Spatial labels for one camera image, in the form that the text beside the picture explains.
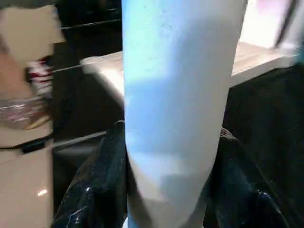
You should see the black table mat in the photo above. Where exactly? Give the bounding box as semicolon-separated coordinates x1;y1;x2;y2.
51;66;304;228

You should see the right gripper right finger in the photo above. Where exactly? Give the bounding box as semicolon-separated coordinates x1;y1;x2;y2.
204;127;304;228

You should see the white plastic table top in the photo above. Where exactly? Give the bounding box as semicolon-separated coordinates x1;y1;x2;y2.
80;40;299;110

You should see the white plastic table leg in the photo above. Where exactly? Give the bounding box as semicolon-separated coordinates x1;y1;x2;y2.
121;0;248;228

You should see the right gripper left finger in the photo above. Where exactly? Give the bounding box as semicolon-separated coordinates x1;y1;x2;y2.
51;121;130;228

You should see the red white cloth pile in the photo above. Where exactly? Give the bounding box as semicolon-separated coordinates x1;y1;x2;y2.
26;57;54;98

